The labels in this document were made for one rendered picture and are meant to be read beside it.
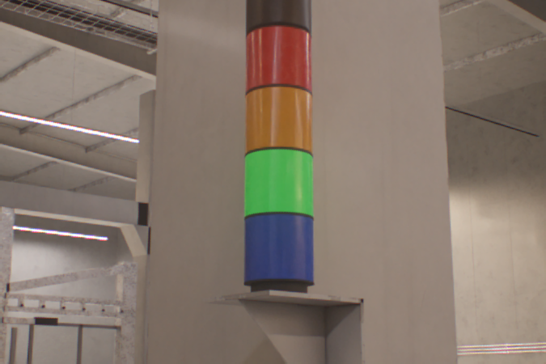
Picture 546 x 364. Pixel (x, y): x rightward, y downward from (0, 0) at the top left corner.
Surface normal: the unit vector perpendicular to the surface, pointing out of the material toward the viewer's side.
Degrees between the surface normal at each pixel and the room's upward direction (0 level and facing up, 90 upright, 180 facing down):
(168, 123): 90
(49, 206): 90
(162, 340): 90
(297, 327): 90
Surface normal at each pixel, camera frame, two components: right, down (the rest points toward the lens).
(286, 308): 0.65, -0.18
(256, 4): -0.62, -0.19
